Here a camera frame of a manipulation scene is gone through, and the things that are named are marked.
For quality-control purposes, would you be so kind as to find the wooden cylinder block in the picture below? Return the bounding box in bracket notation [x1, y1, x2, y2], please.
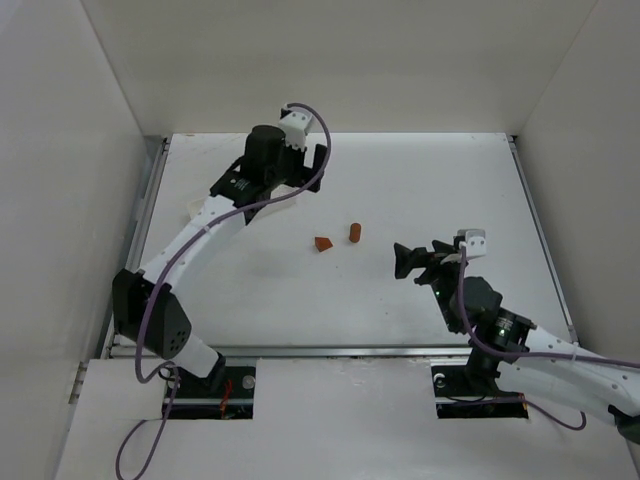
[349, 223, 362, 244]

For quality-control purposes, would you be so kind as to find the wooden wedge block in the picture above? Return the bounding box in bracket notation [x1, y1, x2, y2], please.
[314, 237, 333, 252]

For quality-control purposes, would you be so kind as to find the white plastic tray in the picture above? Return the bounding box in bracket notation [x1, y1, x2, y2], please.
[187, 186, 297, 225]

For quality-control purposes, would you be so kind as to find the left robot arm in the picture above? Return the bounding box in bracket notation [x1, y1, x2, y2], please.
[112, 125, 331, 390]

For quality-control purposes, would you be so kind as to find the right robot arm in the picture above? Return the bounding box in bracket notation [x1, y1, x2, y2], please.
[393, 229, 639, 443]

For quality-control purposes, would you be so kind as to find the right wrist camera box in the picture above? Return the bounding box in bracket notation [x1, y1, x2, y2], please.
[456, 229, 487, 259]

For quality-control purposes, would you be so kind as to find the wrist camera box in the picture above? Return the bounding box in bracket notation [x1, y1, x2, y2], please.
[277, 105, 315, 151]
[456, 229, 487, 259]

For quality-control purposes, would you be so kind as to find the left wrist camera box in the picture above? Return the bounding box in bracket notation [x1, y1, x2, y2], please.
[277, 105, 315, 151]

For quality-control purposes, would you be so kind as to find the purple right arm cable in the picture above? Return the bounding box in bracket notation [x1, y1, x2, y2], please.
[457, 247, 640, 431]

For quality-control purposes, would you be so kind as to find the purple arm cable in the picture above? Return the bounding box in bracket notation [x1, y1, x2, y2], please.
[457, 247, 640, 431]
[115, 102, 332, 480]

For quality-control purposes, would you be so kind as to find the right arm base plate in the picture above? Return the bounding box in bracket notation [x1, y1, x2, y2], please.
[431, 365, 529, 420]

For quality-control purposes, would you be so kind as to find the aluminium table rail right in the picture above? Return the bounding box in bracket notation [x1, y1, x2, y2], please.
[506, 135, 580, 345]

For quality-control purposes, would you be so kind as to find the aluminium table rail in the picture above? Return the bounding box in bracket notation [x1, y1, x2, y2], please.
[506, 135, 580, 345]
[97, 135, 170, 359]

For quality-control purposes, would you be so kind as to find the aluminium table rail left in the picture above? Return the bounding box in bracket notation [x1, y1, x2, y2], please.
[97, 135, 170, 359]

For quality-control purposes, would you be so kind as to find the aluminium front rail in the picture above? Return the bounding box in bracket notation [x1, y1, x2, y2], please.
[102, 342, 584, 360]

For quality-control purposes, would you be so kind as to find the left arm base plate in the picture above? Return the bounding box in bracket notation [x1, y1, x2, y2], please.
[161, 364, 256, 420]

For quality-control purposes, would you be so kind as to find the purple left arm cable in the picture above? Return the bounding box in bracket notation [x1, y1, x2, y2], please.
[115, 102, 332, 480]

